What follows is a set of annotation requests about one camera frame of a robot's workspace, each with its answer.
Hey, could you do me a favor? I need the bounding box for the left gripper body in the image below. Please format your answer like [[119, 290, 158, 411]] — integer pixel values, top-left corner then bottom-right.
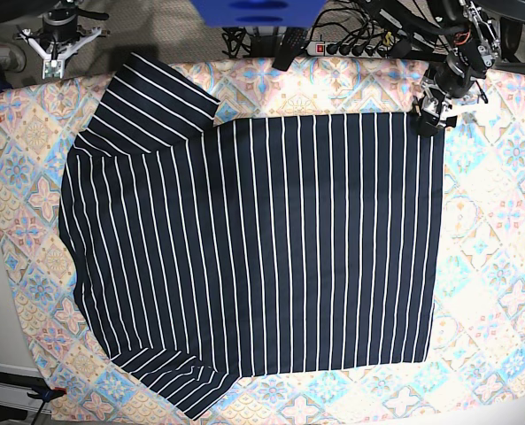
[[414, 77, 452, 119]]

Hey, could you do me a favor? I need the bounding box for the navy white striped T-shirt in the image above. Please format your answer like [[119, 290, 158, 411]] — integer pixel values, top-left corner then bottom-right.
[[58, 54, 444, 419]]

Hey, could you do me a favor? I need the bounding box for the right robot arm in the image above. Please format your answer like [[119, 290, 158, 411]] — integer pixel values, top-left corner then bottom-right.
[[37, 1, 109, 43]]

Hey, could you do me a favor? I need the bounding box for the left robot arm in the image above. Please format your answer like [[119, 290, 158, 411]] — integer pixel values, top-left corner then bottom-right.
[[365, 1, 500, 137]]

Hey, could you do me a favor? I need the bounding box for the white labelled power strip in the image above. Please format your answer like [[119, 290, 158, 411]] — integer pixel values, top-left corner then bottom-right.
[[305, 38, 396, 58]]

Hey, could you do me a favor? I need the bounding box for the black remote control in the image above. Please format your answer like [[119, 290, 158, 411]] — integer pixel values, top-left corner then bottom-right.
[[272, 27, 307, 72]]

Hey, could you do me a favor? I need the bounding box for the patterned pastel tablecloth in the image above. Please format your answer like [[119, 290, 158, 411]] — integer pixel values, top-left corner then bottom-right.
[[0, 58, 525, 424]]

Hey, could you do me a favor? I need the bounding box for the blue box overhead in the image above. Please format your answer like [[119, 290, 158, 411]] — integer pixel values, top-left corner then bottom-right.
[[190, 0, 326, 27]]

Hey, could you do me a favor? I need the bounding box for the orange black clamp lower left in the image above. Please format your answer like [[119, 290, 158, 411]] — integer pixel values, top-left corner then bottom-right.
[[27, 386, 67, 413]]

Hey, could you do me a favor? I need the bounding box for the tangle of black cables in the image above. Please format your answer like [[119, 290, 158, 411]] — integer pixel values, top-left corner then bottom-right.
[[220, 0, 422, 59]]

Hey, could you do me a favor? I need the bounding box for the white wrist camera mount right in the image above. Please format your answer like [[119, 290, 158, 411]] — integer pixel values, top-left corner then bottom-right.
[[14, 26, 107, 80]]

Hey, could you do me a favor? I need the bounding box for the white rail lower left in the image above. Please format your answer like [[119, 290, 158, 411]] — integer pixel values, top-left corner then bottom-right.
[[0, 363, 46, 412]]

